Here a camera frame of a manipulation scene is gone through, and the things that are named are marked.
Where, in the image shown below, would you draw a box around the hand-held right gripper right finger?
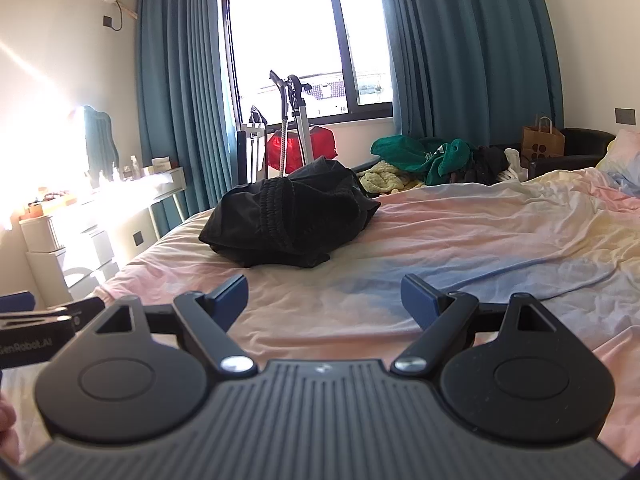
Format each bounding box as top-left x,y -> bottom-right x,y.
390,273 -> 557,377

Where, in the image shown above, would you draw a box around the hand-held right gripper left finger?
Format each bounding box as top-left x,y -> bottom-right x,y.
92,274 -> 259,377

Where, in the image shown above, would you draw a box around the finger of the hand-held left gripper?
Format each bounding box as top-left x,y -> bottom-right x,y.
0,297 -> 107,334
0,291 -> 35,314

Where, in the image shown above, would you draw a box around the black pants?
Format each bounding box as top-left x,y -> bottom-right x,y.
198,156 -> 382,268

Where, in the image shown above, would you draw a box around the dark clothes pile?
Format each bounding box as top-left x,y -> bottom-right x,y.
450,145 -> 509,187

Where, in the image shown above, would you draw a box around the person's left hand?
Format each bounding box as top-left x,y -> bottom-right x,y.
0,394 -> 22,467

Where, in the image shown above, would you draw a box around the white drawer cabinet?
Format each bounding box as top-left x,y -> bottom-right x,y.
19,209 -> 127,307

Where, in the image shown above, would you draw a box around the bed with pastel sheet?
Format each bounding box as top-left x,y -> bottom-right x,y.
0,166 -> 640,466

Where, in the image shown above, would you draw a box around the cream knit garment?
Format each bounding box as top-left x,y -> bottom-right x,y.
357,160 -> 417,197

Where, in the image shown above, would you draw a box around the green garment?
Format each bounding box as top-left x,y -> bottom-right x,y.
370,135 -> 477,187

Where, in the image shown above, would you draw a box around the white cloth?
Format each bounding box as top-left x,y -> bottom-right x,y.
497,147 -> 529,182

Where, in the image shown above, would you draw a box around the red cloth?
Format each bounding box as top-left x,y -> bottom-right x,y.
265,122 -> 339,172

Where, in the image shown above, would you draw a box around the teal framed mirror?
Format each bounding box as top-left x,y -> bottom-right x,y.
82,105 -> 121,175

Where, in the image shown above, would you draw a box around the long teal curtain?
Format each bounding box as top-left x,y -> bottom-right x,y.
372,0 -> 564,145
134,0 -> 237,239

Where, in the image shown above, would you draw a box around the garment steamer stand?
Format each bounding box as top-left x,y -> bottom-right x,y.
268,70 -> 317,179

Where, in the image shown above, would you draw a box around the brown paper bag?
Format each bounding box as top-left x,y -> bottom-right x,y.
521,114 -> 566,162

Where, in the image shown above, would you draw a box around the black sofa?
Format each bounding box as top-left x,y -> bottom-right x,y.
527,127 -> 617,181

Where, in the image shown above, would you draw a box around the pastel pillow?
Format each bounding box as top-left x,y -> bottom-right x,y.
596,129 -> 640,182

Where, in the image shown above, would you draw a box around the black framed window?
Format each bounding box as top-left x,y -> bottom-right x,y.
215,0 -> 396,127

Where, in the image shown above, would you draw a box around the dark wall socket with cable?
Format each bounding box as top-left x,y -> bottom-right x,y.
102,0 -> 139,32

